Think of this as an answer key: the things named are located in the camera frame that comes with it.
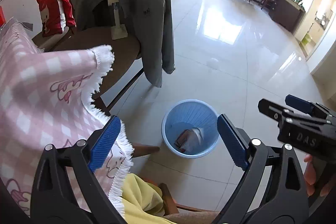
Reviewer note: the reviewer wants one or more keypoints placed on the yellow cloth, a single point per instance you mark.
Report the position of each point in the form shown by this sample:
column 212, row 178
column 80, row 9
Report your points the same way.
column 142, row 201

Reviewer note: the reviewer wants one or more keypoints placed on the blue plastic trash bin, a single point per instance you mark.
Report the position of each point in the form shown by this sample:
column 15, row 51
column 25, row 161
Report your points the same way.
column 192, row 115

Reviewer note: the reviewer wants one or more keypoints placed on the person's right hand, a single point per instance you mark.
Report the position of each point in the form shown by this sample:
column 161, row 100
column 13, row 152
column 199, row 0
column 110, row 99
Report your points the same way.
column 311, row 178

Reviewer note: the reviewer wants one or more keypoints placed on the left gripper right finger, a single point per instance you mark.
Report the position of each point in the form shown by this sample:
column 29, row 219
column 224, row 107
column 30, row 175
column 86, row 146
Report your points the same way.
column 284, row 200

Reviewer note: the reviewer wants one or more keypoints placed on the brown wooden chair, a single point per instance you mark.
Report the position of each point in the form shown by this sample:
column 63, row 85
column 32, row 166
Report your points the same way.
column 126, row 51

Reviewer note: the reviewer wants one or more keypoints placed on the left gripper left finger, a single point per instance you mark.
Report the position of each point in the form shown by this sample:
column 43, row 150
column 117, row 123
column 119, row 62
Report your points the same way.
column 53, row 199

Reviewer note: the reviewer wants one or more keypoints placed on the dark wooden sideboard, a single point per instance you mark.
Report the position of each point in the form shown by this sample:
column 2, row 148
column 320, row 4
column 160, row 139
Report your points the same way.
column 286, row 13

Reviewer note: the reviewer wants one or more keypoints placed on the trash inside bin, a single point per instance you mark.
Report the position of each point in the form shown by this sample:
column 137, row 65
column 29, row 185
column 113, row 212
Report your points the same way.
column 190, row 140

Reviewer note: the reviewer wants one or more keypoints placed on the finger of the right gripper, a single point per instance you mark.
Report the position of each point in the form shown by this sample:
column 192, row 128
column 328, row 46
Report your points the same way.
column 273, row 108
column 315, row 110

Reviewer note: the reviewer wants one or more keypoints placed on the pink checkered tablecloth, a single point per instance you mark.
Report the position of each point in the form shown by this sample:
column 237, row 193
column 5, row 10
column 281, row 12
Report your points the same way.
column 46, row 98

